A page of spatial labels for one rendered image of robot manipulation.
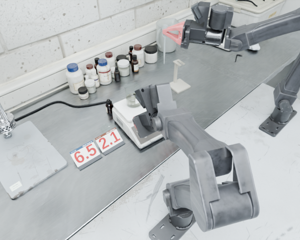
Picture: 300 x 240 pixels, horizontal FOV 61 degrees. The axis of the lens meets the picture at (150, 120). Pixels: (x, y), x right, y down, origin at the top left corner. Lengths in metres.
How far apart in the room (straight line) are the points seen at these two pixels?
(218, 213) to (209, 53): 1.20
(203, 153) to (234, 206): 0.09
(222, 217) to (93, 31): 1.09
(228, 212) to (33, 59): 1.02
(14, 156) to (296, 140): 1.04
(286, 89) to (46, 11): 0.97
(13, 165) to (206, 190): 0.74
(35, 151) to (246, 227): 0.74
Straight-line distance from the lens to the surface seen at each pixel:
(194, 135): 0.49
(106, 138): 0.96
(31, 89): 1.23
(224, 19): 0.90
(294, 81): 1.03
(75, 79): 1.18
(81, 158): 0.93
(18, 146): 1.06
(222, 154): 0.45
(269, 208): 0.89
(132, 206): 0.82
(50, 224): 0.85
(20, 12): 1.16
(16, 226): 0.88
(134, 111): 0.96
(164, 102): 0.65
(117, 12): 1.39
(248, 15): 1.81
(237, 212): 0.44
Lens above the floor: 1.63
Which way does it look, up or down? 44 degrees down
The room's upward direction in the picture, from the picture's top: straight up
